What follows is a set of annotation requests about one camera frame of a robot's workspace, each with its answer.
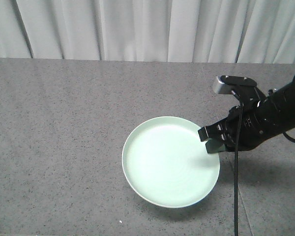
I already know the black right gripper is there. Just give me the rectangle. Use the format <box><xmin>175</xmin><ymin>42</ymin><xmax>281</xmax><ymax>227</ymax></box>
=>
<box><xmin>198</xmin><ymin>104</ymin><xmax>283</xmax><ymax>154</ymax></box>

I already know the pale green round plate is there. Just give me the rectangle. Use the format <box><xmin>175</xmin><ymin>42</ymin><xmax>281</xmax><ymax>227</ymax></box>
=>
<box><xmin>122</xmin><ymin>117</ymin><xmax>220</xmax><ymax>208</ymax></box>

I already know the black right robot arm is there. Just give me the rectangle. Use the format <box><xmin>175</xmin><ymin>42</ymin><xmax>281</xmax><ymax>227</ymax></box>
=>
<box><xmin>198</xmin><ymin>75</ymin><xmax>295</xmax><ymax>154</ymax></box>

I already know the white pleated curtain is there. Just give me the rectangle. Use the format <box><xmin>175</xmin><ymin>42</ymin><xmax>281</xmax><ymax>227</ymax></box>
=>
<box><xmin>0</xmin><ymin>0</ymin><xmax>295</xmax><ymax>63</ymax></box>

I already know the black right camera cable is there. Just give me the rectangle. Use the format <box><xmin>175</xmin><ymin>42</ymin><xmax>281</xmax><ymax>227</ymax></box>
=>
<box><xmin>231</xmin><ymin>89</ymin><xmax>244</xmax><ymax>236</ymax></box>

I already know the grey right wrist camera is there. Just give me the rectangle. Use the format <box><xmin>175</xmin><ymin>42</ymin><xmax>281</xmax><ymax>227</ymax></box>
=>
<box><xmin>212</xmin><ymin>75</ymin><xmax>257</xmax><ymax>94</ymax></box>

